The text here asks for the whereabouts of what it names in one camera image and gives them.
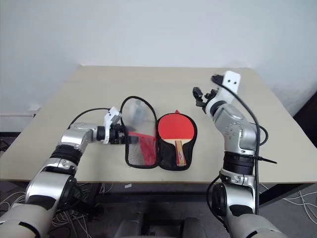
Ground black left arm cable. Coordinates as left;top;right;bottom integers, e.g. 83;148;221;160
67;107;112;129

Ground black mesh paddle case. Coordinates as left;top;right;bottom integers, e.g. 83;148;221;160
120;96;198;172

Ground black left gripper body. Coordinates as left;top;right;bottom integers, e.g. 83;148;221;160
108;123;127;146

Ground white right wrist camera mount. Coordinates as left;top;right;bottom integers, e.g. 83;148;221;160
206;70;242;115

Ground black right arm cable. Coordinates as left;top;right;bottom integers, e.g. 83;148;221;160
215;79;269;215

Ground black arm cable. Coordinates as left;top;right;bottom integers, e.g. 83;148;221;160
215;79;269;215
67;107;112;129

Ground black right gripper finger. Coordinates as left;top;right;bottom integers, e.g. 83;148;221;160
192;86;206;108
210;73;225;85

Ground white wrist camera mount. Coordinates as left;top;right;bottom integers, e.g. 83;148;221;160
103;106;122;145
206;70;242;115

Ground red table tennis paddle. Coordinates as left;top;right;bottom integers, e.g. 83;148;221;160
158;113;195;167

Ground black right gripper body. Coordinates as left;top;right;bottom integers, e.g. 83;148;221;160
201;88;219;106

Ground white wall cable duct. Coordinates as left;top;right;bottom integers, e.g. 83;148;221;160
0;104;41;118

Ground dark cabinet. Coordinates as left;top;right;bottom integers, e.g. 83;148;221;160
292;91;317;126

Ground white floor cables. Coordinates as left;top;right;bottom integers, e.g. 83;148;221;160
48;182;117;230
278;190;317;225
0;189;28;208

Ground grey rounded shape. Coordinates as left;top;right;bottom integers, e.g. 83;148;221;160
116;212;151;238
181;216;208;238

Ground black zip tie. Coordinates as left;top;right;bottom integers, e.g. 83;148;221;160
255;155;278;165

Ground black table frame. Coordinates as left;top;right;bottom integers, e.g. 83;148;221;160
98;182;317;207

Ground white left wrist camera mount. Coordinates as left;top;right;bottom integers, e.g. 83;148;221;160
103;106;122;145

